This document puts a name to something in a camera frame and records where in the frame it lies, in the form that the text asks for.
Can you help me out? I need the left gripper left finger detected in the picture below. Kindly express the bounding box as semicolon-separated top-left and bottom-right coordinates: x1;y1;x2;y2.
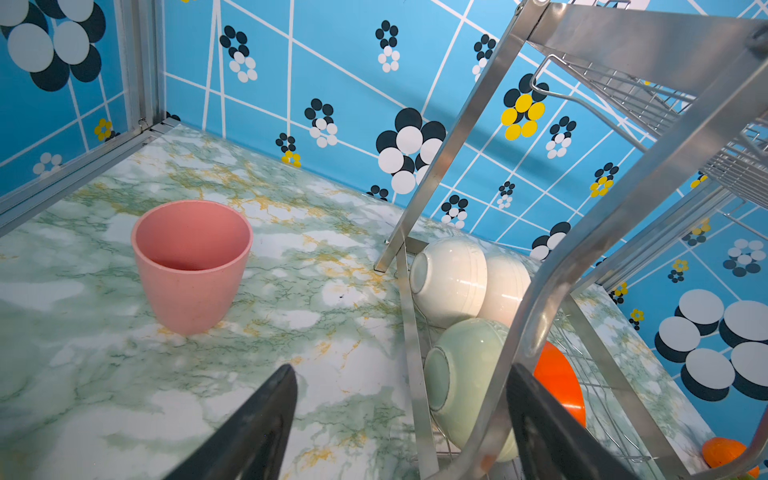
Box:
167;364;298;479

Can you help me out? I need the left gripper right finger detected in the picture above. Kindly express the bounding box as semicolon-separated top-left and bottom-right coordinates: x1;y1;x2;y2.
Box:
506;364;636;480

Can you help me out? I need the orange bowl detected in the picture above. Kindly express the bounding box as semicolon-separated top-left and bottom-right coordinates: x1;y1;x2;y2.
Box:
534;341;587;428

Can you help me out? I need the light green bowl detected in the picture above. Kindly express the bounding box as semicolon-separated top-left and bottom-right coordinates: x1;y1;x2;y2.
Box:
424;318;509;449

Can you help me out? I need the cream bowl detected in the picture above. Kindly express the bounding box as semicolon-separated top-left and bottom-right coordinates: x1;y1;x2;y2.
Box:
477;254;531;327
409;238;488;328

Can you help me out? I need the steel two-tier dish rack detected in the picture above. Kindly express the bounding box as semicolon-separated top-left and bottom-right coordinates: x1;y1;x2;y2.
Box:
375;1;767;479

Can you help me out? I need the mandarin orange far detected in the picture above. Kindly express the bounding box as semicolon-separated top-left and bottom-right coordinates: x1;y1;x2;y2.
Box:
701;437;767;480

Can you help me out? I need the pink cup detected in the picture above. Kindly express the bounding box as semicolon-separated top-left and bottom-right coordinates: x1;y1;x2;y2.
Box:
130;200;254;336

